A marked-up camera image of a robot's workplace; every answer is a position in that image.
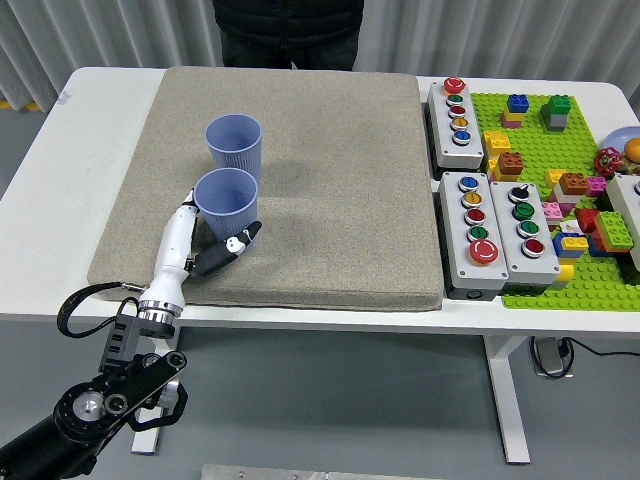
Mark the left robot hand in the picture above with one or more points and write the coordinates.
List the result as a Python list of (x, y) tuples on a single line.
[(175, 250)]

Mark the blue ribbed cup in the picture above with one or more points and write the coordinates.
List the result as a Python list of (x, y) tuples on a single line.
[(225, 192), (235, 135)]

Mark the grey-brown mat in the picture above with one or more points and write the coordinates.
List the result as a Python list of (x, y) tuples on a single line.
[(325, 200)]

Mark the white table leg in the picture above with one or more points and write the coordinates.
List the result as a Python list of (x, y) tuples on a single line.
[(145, 445), (507, 400)]

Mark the person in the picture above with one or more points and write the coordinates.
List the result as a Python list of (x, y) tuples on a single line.
[(290, 30)]

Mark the five-button control box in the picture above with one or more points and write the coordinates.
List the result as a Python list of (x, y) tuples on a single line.
[(442, 150), (457, 260)]

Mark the yellow toy brick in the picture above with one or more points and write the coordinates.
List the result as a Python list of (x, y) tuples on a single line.
[(510, 117), (492, 167), (496, 142), (574, 242), (554, 178)]

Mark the orange toy brick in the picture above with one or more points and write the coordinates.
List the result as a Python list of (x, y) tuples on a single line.
[(573, 184), (510, 164)]

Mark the pink toy brick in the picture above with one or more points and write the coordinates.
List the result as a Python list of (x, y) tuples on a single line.
[(551, 211), (510, 124)]

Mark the white curtain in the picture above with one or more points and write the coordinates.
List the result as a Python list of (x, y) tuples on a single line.
[(475, 35)]

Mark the blue toy brick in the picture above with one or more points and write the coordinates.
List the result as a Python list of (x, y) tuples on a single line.
[(597, 249), (518, 104), (562, 251)]

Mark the green brick baseplate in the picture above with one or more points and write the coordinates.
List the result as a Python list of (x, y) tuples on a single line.
[(535, 145)]

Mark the grey power adapter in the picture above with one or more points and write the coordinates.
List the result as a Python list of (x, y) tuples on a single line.
[(550, 357)]

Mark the yellow toy cylinder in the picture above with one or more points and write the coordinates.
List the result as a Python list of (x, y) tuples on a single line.
[(565, 274)]

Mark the white toy brick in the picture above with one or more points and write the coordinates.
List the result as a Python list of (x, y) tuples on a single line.
[(565, 196)]

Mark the white printed toy tile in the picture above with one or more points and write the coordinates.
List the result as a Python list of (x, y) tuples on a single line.
[(570, 229)]

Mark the grey toy brick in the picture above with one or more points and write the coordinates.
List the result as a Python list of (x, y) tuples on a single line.
[(556, 122)]

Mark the red toy brick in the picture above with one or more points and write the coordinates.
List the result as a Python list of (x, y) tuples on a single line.
[(586, 219)]

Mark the magenta toy brick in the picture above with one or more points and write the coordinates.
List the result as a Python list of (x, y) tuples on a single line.
[(596, 186)]

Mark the large green toy brick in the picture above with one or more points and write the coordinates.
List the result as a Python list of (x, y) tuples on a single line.
[(614, 227)]

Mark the red valve wheel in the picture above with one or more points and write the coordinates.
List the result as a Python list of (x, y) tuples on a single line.
[(607, 162)]

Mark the white box on black base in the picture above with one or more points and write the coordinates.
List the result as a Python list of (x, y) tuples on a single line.
[(625, 200)]

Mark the pale blue plate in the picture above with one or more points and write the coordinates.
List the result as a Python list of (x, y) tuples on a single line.
[(620, 137)]

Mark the toy bread bun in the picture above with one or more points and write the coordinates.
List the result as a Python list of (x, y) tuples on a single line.
[(634, 150)]

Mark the four-control switch box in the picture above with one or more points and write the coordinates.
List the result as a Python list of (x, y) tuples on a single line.
[(512, 250)]

